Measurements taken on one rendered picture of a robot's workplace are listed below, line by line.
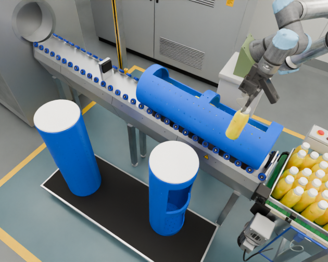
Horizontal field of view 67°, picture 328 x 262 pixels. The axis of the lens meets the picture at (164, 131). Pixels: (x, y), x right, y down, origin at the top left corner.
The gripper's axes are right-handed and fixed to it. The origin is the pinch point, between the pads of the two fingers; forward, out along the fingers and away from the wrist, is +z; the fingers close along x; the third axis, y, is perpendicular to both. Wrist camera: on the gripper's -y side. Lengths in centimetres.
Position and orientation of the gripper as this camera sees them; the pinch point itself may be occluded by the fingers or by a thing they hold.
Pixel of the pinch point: (246, 108)
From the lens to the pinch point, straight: 117.3
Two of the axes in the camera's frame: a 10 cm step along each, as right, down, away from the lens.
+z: -2.4, 6.4, 7.3
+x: -5.7, 5.2, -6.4
